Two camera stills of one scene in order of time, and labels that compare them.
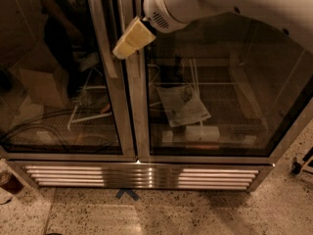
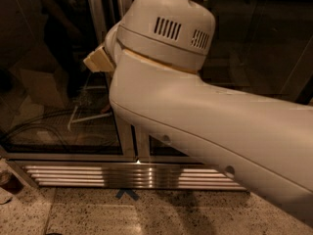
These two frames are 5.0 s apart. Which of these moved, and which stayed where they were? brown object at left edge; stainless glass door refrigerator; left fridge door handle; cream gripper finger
Moved: cream gripper finger
Stayed: brown object at left edge; left fridge door handle; stainless glass door refrigerator
